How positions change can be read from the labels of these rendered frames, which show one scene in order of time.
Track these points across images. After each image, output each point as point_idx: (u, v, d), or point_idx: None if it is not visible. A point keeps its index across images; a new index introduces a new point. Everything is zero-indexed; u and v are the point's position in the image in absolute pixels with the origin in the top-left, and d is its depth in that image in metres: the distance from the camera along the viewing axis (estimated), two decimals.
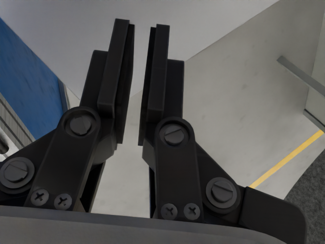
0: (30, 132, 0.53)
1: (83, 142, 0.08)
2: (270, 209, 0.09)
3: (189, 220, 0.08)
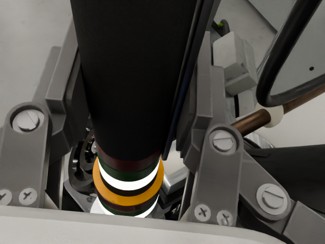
0: None
1: (35, 136, 0.08)
2: (317, 229, 0.09)
3: (221, 226, 0.08)
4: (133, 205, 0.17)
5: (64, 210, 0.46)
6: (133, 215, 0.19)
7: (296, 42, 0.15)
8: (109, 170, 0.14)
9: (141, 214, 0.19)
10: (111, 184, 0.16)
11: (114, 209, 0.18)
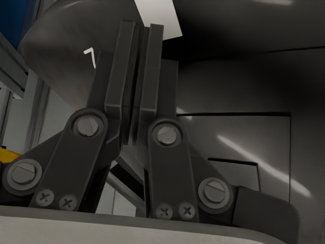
0: None
1: (90, 144, 0.08)
2: (262, 207, 0.09)
3: (184, 220, 0.08)
4: None
5: None
6: None
7: None
8: None
9: None
10: None
11: None
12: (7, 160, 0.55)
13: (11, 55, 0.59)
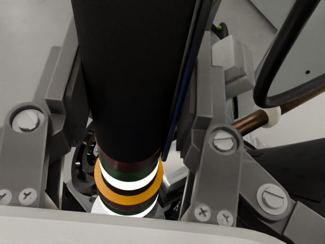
0: None
1: (34, 136, 0.08)
2: (317, 229, 0.09)
3: (221, 226, 0.08)
4: (133, 205, 0.17)
5: None
6: (133, 213, 0.19)
7: (291, 47, 0.16)
8: (110, 171, 0.15)
9: (141, 212, 0.20)
10: (112, 184, 0.16)
11: (115, 208, 0.18)
12: None
13: None
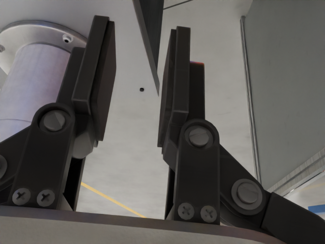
0: None
1: (59, 137, 0.08)
2: (294, 217, 0.09)
3: (205, 221, 0.08)
4: None
5: None
6: None
7: None
8: None
9: None
10: None
11: None
12: None
13: None
